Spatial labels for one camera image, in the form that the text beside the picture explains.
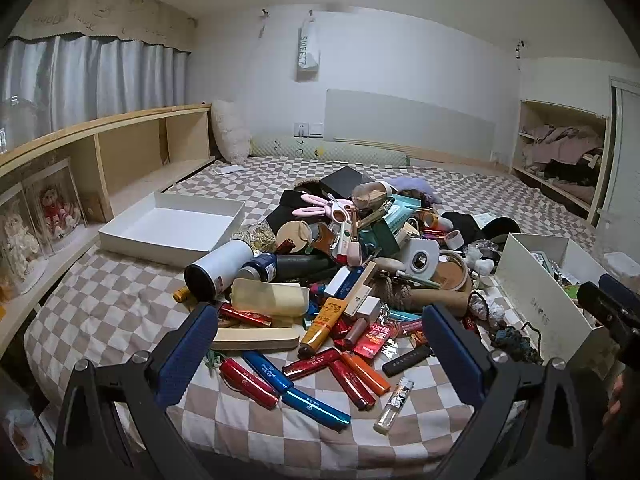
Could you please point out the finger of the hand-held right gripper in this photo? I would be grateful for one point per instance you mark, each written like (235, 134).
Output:
(622, 292)
(615, 320)

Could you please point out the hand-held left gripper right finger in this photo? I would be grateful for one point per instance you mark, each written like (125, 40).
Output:
(452, 355)

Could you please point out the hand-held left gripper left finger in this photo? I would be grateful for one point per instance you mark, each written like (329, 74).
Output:
(186, 355)

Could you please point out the white cardboard box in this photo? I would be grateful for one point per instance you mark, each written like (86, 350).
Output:
(540, 290)

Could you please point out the blue slim box white script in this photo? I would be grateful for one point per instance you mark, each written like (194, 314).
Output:
(315, 408)

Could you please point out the person's right hand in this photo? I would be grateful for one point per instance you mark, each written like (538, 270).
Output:
(616, 400)

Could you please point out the black slim box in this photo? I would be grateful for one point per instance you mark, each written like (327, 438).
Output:
(406, 360)

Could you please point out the small yellow item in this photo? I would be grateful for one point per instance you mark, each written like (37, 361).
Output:
(181, 294)

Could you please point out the teal knitted piece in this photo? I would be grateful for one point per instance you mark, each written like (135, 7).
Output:
(515, 342)

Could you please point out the bright red slim box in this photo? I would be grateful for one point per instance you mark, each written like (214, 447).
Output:
(248, 384)

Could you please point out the beige oblong case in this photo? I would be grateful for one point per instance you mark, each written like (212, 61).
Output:
(255, 339)

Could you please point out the red foil slim box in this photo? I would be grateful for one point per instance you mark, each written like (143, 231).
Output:
(246, 315)

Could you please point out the small glass vial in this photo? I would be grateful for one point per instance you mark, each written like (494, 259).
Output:
(395, 405)

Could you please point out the red packet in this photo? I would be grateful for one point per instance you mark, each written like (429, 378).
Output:
(372, 340)

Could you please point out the orange slim box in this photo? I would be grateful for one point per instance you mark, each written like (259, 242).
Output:
(367, 372)

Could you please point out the white cylindrical bottle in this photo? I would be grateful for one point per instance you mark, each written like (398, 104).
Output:
(217, 267)

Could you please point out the small white box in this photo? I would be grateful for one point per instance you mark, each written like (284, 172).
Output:
(369, 306)

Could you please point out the cream plastic case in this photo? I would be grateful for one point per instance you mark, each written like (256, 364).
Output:
(267, 297)

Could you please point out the brown lipstick tube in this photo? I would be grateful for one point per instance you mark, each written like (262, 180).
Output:
(351, 332)

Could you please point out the white round device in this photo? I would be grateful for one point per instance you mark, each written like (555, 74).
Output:
(419, 256)

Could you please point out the wooden strip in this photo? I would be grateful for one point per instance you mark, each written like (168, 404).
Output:
(362, 285)

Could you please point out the dark blue jar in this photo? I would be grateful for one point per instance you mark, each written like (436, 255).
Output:
(260, 267)

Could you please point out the white tape roll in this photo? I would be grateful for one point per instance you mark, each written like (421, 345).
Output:
(456, 240)

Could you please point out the dark red slim box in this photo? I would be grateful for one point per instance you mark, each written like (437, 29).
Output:
(312, 364)

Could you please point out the black cap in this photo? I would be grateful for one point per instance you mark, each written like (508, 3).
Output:
(467, 225)

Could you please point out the white shallow tray box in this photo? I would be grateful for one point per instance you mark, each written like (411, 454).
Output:
(170, 225)

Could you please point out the orange cream tube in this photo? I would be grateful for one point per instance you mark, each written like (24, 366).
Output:
(324, 325)

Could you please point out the white wardrobe door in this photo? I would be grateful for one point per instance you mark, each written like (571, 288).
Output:
(625, 160)

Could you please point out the white and blue box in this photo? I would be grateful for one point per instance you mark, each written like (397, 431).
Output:
(342, 281)

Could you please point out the dark green box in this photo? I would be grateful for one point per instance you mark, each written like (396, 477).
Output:
(386, 237)

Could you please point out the orange and white bottle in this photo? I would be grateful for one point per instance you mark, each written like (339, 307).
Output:
(436, 221)

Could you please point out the pink bottle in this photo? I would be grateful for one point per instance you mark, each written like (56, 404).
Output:
(354, 255)

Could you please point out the dark matte bottle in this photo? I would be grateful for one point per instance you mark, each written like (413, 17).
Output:
(305, 269)

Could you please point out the pile of clothes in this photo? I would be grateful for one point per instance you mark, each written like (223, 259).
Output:
(565, 152)

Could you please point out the teal box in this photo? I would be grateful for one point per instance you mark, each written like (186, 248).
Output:
(402, 210)

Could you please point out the round wooden disc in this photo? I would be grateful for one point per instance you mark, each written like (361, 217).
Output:
(291, 235)

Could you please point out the purple plush toy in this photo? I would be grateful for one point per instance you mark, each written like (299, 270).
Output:
(417, 187)

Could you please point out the brown tumbler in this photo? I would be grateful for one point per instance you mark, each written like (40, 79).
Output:
(370, 194)

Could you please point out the red bear doll display box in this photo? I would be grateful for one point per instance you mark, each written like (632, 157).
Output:
(55, 210)

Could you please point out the white doll display box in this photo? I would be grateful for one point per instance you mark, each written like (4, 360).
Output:
(17, 245)

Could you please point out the black square box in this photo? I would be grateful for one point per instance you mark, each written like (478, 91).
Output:
(345, 182)

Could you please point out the brown furry item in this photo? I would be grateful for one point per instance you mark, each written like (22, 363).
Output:
(310, 183)

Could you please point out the wooden bedside shelf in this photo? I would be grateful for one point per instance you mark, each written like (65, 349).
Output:
(135, 145)

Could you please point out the white fluffy pillow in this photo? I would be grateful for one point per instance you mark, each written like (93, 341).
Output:
(231, 132)

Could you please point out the long green bolster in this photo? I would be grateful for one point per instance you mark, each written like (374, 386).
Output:
(340, 152)

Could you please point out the white headboard panel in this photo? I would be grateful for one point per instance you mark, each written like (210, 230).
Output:
(400, 120)

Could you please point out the grey curtain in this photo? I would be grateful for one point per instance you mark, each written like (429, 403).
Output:
(100, 80)

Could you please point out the white hanging paper bag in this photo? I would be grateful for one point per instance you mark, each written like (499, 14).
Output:
(308, 50)

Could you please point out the beige curtain valance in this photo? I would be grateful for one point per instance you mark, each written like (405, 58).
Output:
(100, 10)

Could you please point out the wooden wall alcove shelf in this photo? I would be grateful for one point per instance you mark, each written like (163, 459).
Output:
(522, 160)

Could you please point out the wall socket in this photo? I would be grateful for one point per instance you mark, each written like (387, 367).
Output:
(308, 130)

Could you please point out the black wall hook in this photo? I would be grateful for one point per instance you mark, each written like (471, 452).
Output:
(519, 50)

